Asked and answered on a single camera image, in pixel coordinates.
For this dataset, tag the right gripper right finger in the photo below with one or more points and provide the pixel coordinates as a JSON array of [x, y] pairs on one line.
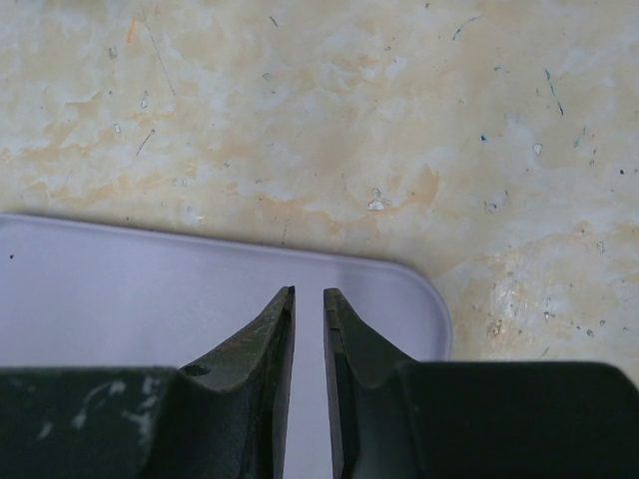
[[370, 435]]

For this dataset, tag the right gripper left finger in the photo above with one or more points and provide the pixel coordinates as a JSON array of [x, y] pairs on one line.
[[240, 405]]

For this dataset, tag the lavender plastic tray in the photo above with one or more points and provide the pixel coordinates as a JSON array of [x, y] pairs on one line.
[[82, 294]]

